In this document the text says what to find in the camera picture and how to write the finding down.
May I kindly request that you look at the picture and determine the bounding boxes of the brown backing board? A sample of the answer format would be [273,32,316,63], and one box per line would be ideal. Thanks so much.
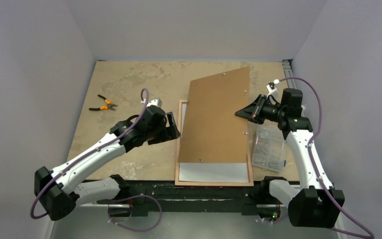
[178,67,250,163]

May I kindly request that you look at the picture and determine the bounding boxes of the sunset landscape photo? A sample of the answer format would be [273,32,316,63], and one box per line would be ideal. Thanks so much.
[179,103,249,184]

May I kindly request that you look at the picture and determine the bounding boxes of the pink picture frame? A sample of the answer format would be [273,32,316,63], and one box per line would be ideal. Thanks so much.
[174,100,255,187]

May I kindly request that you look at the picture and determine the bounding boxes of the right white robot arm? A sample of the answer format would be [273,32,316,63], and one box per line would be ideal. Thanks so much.
[235,88,345,229]

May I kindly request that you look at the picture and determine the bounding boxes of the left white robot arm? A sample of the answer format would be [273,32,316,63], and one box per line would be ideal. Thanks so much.
[30,105,180,221]

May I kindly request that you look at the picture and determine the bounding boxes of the clear plastic screw box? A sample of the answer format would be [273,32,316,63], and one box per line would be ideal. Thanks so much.
[252,125,286,172]

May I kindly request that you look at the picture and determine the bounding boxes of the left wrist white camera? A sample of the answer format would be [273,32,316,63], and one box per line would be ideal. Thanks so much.
[146,98,162,108]

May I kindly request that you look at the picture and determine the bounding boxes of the wrist white camera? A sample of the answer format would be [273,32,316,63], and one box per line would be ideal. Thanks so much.
[146,98,162,108]
[266,79,280,98]

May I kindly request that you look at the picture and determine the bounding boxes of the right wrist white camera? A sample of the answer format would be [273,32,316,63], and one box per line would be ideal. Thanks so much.
[266,79,280,98]

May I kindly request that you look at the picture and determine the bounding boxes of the orange handled pliers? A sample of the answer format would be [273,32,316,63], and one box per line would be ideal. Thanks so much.
[89,94,118,112]

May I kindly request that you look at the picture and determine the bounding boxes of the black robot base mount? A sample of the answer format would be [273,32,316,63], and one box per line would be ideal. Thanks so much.
[97,179,284,218]

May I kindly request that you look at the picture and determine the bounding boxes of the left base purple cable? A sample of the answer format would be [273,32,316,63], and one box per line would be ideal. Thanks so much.
[107,193,163,233]

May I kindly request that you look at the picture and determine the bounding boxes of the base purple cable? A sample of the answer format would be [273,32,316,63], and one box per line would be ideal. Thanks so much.
[107,193,163,233]
[258,201,296,225]

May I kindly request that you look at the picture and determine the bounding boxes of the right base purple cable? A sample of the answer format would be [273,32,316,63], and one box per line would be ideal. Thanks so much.
[258,201,296,225]

